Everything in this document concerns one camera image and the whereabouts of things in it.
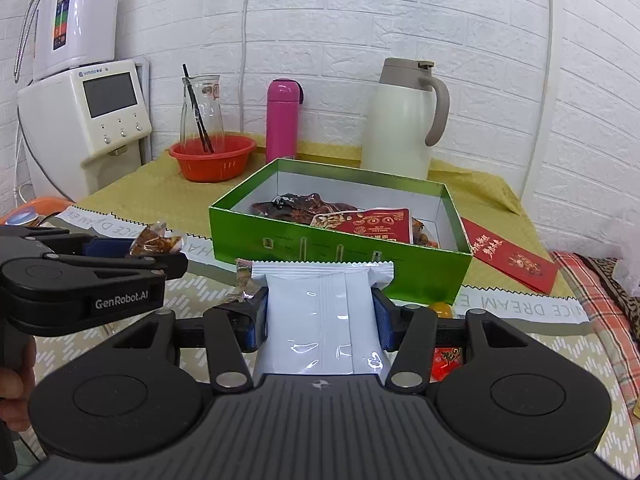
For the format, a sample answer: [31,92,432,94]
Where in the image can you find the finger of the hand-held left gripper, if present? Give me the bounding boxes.
[44,252,190,282]
[0,225,136,260]

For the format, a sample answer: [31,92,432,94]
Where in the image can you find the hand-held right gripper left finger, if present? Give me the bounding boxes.
[107,287,272,394]

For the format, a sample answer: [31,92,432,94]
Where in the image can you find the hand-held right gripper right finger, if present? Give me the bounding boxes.
[371,287,551,394]

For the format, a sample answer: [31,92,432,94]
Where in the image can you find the small brown snack packet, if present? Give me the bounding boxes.
[129,221,185,257]

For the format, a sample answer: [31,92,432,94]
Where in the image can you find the white biscuit snack packet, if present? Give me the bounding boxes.
[250,260,396,376]

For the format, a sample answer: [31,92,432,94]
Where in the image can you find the green cardboard box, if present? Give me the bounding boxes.
[208,157,473,306]

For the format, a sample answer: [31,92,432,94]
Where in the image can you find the dark red meat packet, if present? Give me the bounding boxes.
[251,191,358,223]

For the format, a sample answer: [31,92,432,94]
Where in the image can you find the person's left hand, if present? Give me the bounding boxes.
[0,339,38,432]

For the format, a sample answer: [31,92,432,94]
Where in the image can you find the brown snack in clear wrapper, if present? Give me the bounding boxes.
[410,217,441,250]
[220,258,261,306]

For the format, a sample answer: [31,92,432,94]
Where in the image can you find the orange plastic basin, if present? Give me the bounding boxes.
[0,197,76,226]

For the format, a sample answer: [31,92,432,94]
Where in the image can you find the small red snack packet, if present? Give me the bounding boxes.
[431,345,468,383]

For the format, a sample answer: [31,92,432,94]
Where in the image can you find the yellow tablecloth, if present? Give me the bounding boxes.
[75,140,573,306]

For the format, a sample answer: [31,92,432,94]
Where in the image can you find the red plastic basin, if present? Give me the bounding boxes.
[168,135,257,183]

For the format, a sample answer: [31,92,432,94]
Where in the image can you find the white water dispenser with screen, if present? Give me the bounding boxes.
[17,58,153,201]

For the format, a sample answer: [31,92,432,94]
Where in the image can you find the black chopstick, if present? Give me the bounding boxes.
[187,85,215,154]
[182,64,216,155]

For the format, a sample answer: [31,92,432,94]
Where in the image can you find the red envelope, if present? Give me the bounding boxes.
[460,217,560,295]

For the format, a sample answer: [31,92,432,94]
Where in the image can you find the glass carafe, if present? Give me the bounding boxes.
[180,74,224,153]

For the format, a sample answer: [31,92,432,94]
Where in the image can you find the pink thermos bottle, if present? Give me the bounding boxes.
[265,78,304,163]

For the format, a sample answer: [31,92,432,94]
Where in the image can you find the grey zigzag tablecloth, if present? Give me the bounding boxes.
[30,205,640,471]

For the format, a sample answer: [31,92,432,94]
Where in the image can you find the cream thermos jug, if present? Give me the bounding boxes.
[361,57,451,181]

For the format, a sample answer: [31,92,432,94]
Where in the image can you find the plaid blanket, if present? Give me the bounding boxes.
[550,250,640,411]

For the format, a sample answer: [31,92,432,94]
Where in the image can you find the white water ionizer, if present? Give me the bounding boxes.
[32,0,121,81]

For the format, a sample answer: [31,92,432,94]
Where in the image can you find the metal flexible hose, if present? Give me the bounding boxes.
[14,0,51,86]

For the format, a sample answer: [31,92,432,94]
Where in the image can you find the white wall cable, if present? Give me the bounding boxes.
[238,0,252,136]

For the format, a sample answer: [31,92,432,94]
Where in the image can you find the white wall pipe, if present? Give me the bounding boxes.
[521,0,555,202]

